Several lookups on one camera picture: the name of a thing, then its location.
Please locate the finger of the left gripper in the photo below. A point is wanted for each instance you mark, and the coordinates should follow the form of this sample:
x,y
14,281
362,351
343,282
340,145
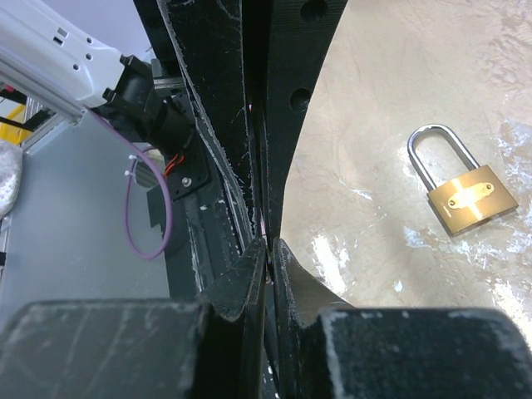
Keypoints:
x,y
203,42
300,33

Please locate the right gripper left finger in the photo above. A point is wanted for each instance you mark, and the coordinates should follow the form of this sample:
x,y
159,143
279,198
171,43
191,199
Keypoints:
x,y
209,347

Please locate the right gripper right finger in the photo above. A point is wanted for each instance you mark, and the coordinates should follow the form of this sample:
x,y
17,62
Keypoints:
x,y
330,349

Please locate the brass padlock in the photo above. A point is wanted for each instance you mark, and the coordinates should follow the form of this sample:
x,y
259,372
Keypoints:
x,y
467,200

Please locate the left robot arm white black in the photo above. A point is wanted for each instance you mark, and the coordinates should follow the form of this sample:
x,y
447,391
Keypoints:
x,y
249,69

